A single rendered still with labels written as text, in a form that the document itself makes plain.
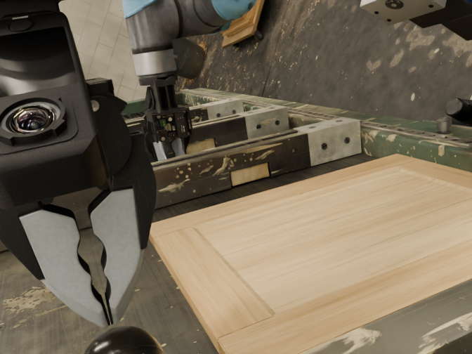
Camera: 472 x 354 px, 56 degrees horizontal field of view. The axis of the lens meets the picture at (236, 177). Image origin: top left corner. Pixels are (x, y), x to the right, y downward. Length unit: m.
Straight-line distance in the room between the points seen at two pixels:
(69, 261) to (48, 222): 0.03
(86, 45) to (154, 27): 5.12
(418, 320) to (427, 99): 1.84
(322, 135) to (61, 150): 0.77
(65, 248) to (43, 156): 0.11
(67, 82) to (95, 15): 5.83
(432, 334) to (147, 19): 0.65
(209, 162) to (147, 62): 0.21
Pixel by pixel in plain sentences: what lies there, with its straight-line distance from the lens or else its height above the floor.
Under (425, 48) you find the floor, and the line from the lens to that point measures 2.35.
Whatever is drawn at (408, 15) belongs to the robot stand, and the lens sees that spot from 1.00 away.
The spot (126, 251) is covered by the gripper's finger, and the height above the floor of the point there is 1.44.
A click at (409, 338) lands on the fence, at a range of 0.38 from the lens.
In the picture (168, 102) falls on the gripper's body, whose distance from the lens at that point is 0.82.
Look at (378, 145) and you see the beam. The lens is 0.94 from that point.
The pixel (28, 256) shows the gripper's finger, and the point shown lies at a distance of 0.28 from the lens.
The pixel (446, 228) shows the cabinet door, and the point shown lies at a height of 1.04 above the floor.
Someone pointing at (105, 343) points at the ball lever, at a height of 1.45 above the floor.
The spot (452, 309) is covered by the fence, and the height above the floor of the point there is 1.17.
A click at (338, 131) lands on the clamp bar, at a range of 0.93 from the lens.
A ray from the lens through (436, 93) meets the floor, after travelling 2.18.
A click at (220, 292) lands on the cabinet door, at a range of 0.49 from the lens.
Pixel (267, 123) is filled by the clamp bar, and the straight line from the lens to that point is 1.19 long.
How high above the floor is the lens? 1.51
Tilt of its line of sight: 26 degrees down
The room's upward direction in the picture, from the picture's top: 72 degrees counter-clockwise
